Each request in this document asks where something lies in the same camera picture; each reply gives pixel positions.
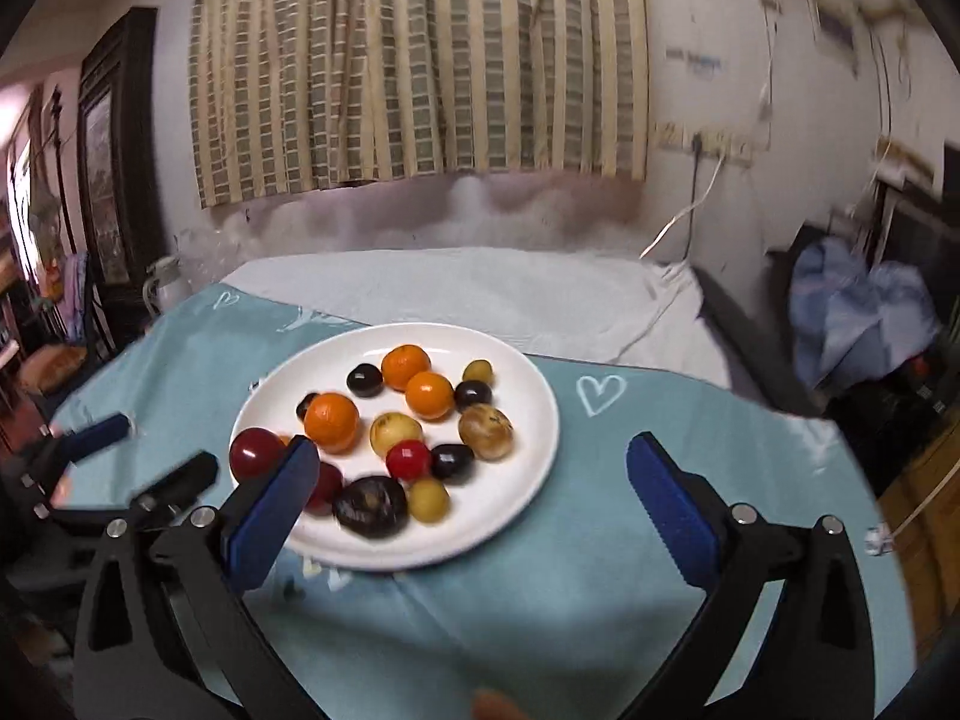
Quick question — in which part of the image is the small yellow fruit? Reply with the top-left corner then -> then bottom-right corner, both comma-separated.
407,477 -> 451,524

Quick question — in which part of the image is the yellow-orange tangerine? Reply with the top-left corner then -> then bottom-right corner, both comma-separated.
303,392 -> 361,455

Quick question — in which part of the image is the person's right hand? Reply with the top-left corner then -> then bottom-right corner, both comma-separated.
474,690 -> 527,720

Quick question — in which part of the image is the black plug cable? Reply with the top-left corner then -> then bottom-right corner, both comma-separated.
686,133 -> 706,263

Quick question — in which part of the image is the white wall socket strip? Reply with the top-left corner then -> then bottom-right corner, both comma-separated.
654,122 -> 755,166

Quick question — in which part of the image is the orange cushion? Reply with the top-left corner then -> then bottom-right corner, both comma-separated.
19,345 -> 87,392

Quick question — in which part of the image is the brown passion fruit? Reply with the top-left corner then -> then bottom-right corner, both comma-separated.
458,403 -> 515,463

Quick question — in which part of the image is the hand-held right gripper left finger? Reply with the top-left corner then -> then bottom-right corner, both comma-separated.
71,435 -> 323,720

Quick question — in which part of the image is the white power cable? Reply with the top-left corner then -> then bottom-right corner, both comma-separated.
611,154 -> 727,365

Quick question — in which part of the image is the teal printed tablecloth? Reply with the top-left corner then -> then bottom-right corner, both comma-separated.
45,281 -> 920,720

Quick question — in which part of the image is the wooden cabinet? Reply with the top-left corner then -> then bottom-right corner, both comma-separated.
874,420 -> 960,646

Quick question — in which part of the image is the white blanket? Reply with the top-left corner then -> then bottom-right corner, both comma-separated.
225,247 -> 732,391

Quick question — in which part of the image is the blue clothes pile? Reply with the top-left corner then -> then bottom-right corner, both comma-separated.
791,236 -> 942,391

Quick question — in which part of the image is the white oval plate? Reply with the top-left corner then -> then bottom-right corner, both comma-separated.
229,322 -> 561,572

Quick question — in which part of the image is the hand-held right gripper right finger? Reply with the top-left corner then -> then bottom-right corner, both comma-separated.
626,431 -> 878,720

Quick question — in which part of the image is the yellow round fruit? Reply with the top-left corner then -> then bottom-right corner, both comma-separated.
369,412 -> 424,458

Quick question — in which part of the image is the bright red plum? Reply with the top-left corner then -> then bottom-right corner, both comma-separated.
385,439 -> 433,482

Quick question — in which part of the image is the white kettle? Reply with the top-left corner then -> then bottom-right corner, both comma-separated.
142,255 -> 185,316

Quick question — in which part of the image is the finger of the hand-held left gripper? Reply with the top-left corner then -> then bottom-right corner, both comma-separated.
13,412 -> 134,522
124,452 -> 221,522

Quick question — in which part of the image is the large dark purple fruit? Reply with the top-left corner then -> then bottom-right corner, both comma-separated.
332,475 -> 411,540

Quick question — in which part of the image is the checked beige curtain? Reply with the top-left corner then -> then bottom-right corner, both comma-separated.
187,0 -> 650,209

